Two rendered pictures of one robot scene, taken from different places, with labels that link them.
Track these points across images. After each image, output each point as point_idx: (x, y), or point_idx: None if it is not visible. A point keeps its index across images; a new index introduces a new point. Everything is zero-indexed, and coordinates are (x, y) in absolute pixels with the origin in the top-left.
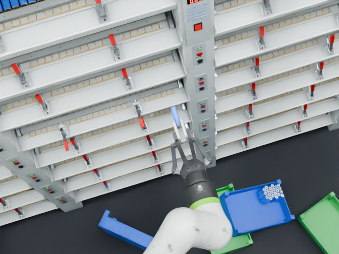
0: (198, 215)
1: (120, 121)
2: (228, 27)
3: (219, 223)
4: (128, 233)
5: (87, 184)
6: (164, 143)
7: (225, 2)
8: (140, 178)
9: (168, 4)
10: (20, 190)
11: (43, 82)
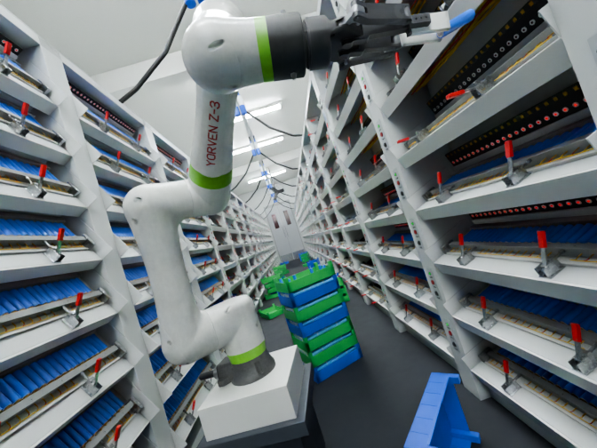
0: (219, 0)
1: (457, 116)
2: None
3: (207, 13)
4: (430, 404)
5: (470, 323)
6: (576, 280)
7: None
8: (567, 429)
9: None
10: (416, 259)
11: None
